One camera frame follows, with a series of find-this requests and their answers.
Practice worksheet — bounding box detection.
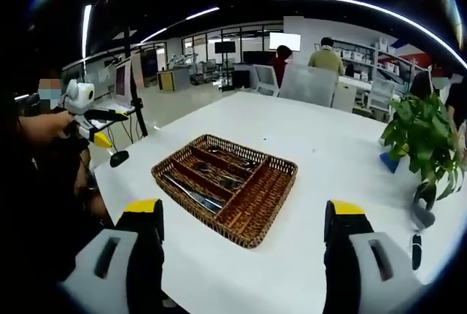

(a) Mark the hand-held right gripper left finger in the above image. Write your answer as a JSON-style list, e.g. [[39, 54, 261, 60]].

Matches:
[[58, 199, 166, 314]]

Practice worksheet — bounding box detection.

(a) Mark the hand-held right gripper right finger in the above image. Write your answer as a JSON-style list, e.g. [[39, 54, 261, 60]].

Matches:
[[323, 199, 426, 314]]

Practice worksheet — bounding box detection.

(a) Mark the silver metal knife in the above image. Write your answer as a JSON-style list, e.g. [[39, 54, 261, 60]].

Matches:
[[171, 173, 226, 207], [163, 175, 224, 211]]

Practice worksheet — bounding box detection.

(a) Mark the brown wicker utensil storage tray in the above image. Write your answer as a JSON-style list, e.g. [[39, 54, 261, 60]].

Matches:
[[150, 134, 299, 249]]

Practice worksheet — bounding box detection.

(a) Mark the silver metal spoon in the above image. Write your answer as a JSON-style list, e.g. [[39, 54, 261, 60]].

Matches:
[[207, 148, 256, 169], [215, 149, 260, 172]]

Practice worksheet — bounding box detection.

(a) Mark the black computer mouse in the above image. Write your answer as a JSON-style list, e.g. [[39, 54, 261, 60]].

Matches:
[[109, 150, 131, 168]]

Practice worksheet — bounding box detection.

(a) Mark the black tripod pole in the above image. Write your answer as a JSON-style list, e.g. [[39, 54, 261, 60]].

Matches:
[[123, 27, 149, 138]]

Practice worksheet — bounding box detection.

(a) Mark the short ceiling light strip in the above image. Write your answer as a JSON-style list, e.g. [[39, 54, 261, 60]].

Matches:
[[80, 4, 93, 60], [140, 28, 168, 44], [185, 7, 220, 21]]

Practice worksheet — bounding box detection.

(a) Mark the yellow front cabinet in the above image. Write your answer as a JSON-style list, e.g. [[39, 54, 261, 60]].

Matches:
[[156, 69, 191, 91]]

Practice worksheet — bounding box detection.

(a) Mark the person's dark clothed torso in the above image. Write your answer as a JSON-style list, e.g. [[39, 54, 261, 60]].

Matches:
[[10, 138, 117, 286]]

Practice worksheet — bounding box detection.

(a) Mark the black grey handheld device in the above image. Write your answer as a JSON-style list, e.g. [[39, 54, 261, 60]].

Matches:
[[412, 182, 437, 231]]

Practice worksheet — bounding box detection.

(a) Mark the blue cloth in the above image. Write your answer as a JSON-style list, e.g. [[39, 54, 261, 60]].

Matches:
[[379, 151, 402, 175]]

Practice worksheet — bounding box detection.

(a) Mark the green potted plant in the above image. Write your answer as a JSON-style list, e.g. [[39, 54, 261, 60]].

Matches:
[[381, 93, 466, 202]]

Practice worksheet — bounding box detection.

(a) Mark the wide black monitor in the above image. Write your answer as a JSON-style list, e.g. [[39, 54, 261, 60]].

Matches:
[[242, 50, 273, 64]]

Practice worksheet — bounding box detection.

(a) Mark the white mesh office chair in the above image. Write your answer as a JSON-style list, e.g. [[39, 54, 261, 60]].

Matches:
[[368, 78, 397, 112]]

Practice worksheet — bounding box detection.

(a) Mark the grey office chair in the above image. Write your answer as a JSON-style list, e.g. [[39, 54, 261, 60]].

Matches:
[[279, 64, 339, 107]]

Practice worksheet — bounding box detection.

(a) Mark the bright white display screen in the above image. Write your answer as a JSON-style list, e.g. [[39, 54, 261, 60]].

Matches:
[[269, 31, 302, 52]]

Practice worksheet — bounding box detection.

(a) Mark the shelving unit with white boxes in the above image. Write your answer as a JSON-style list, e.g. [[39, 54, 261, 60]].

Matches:
[[335, 38, 428, 85]]

